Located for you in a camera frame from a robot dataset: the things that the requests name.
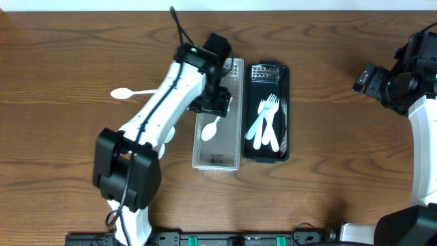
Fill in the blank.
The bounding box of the white spoon long diagonal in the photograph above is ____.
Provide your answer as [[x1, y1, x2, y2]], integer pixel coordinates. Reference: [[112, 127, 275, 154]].
[[201, 116, 221, 141]]

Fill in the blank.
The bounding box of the dark green plastic basket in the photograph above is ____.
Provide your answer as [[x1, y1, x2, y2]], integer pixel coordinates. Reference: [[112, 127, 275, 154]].
[[241, 61, 290, 163]]

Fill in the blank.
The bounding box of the mint green plastic fork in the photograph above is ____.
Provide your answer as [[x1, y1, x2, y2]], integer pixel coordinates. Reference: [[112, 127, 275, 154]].
[[245, 94, 277, 140]]

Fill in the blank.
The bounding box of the white plastic fork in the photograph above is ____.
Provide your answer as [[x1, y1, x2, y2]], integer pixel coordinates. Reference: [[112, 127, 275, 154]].
[[253, 100, 265, 150]]

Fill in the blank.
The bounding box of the pink plastic fork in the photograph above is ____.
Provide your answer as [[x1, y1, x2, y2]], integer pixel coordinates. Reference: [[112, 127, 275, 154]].
[[259, 100, 281, 152]]

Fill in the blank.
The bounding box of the white spoon gripper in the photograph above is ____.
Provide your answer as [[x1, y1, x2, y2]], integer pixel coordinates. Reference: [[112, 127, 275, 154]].
[[110, 87, 157, 100]]

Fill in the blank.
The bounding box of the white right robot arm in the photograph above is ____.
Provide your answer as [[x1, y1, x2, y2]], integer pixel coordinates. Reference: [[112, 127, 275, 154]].
[[352, 64, 436, 206]]

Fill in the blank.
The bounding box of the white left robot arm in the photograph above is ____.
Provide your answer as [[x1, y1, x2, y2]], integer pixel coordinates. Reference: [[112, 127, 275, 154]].
[[93, 42, 231, 245]]

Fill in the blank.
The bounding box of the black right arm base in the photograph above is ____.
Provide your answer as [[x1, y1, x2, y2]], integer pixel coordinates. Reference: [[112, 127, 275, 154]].
[[327, 204, 437, 246]]

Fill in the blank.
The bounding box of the clear plastic basket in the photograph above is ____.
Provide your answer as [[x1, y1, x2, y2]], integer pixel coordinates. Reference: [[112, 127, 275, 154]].
[[192, 58, 244, 172]]

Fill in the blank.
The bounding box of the white fork in basket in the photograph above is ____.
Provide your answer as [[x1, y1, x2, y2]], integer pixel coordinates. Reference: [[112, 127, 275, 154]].
[[262, 97, 281, 146]]

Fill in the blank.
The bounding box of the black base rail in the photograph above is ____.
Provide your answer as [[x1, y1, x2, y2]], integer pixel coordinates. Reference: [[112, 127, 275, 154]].
[[64, 224, 345, 246]]

